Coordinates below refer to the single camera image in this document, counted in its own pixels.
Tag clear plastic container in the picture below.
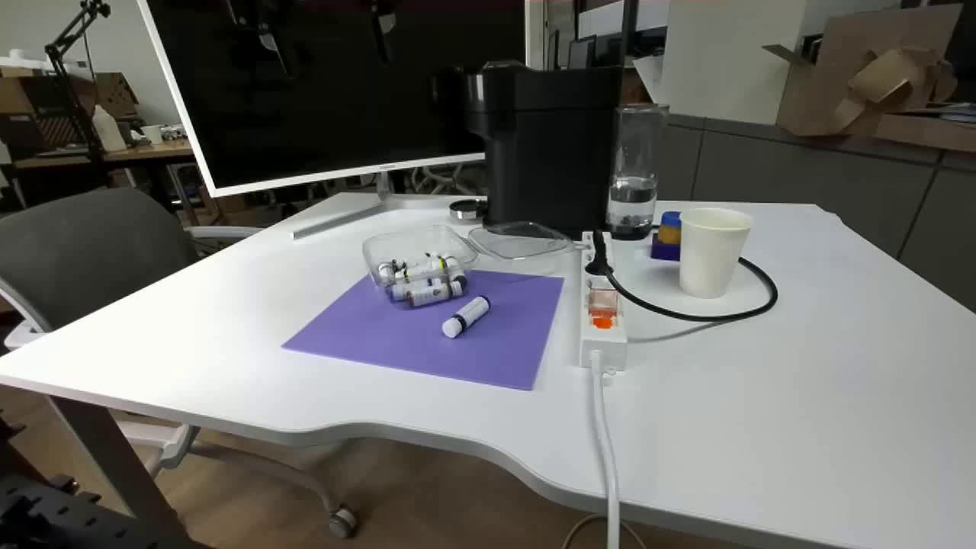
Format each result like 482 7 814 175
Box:
359 217 579 309

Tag white tube with black cap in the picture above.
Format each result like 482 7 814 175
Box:
440 293 494 343
373 257 411 289
389 279 468 309
404 251 467 285

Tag small round black lid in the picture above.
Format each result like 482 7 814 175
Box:
449 199 488 225

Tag purple paper mat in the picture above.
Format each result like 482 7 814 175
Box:
279 266 568 394

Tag white power strip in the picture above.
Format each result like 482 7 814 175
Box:
576 228 634 377

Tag black coffee machine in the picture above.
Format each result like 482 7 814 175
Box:
459 60 625 245

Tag white monitor stand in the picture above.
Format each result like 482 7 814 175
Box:
291 170 411 245

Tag blue and yellow block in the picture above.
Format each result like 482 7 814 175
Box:
649 207 687 263

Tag white paper cup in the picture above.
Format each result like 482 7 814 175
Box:
676 204 755 300

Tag white framed computer monitor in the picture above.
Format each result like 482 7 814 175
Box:
134 0 549 202

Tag white board panel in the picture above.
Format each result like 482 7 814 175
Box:
660 0 812 130

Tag grey cabinet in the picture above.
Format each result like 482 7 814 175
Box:
649 109 976 310

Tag grey office chair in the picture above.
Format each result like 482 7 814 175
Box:
0 183 363 542

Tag brown cardboard boxes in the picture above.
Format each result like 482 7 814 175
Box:
761 0 976 156

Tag black perforated base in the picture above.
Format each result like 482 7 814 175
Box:
0 413 198 549

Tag black plug with cable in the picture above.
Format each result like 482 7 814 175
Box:
581 228 781 326

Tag white power strip cable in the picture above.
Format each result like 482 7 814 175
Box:
586 349 625 549

